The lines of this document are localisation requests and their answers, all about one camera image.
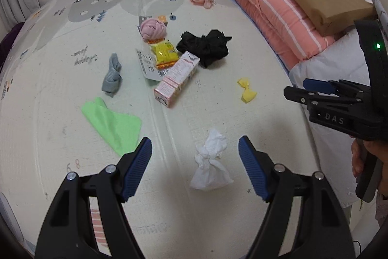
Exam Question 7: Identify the green cloth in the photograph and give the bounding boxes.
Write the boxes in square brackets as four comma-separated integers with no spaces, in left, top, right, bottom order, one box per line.
[82,97,142,156]

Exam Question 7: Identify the yellow snack packet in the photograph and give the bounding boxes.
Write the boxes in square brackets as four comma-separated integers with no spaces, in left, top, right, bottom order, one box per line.
[148,38,180,70]

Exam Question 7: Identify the white paper sheet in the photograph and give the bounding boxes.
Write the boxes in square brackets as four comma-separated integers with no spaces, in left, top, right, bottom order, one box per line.
[135,48,170,86]

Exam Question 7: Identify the pink striped quilt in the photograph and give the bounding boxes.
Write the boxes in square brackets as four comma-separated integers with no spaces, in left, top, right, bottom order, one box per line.
[223,0,336,70]

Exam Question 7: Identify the black cloth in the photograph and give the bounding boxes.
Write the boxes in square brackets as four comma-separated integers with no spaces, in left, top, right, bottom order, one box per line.
[176,30,233,68]

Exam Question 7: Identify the printed play mat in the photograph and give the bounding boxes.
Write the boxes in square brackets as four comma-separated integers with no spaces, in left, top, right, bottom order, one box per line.
[0,0,322,259]

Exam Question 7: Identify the white plastic bag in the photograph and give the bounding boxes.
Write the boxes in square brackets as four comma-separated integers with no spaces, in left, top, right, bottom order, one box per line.
[190,127,234,190]

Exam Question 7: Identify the pink carton box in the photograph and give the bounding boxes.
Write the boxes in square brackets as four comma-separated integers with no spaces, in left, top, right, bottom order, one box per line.
[154,51,201,108]

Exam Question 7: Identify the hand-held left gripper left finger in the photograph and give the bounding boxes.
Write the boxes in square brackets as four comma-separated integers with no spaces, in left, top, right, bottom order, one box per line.
[35,137,152,259]

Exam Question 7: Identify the purple cloth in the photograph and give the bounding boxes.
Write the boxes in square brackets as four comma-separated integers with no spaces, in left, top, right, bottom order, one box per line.
[0,23,24,71]

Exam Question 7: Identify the person's right hand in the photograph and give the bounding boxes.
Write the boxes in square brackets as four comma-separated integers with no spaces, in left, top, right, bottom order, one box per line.
[351,140,388,196]

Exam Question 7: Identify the grey sock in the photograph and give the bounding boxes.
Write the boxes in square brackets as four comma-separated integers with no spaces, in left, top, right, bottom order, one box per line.
[101,53,123,97]

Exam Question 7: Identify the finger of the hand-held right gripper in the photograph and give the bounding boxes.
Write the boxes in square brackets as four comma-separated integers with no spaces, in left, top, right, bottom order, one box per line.
[284,86,369,114]
[303,78,371,96]

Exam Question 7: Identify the yellow bow wrapper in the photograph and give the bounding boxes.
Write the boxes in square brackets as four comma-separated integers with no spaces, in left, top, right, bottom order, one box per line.
[237,78,258,104]

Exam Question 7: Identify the pink cloth ball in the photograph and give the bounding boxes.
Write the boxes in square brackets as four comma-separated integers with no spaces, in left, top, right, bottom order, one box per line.
[139,18,168,41]

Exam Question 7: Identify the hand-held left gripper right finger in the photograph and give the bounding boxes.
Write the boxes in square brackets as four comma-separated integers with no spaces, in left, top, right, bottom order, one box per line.
[238,135,356,259]

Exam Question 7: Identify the white duvet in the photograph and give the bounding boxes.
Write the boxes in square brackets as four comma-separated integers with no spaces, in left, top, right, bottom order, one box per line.
[289,28,388,208]

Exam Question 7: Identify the white curtain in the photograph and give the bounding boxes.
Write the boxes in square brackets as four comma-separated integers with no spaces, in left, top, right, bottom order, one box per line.
[0,0,40,32]

